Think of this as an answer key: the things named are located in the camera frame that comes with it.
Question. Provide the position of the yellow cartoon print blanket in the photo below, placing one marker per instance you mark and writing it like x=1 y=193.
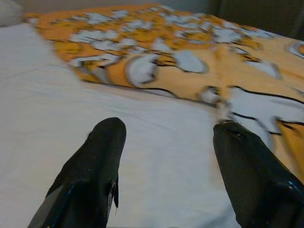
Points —
x=213 y=71

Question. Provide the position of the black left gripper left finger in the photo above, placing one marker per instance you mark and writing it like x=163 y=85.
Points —
x=88 y=185

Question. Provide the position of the white quilted mattress topper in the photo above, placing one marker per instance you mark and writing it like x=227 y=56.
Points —
x=166 y=166

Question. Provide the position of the beige braided bolster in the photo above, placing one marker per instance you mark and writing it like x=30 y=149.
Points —
x=9 y=12

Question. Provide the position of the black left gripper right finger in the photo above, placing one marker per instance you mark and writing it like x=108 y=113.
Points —
x=256 y=185

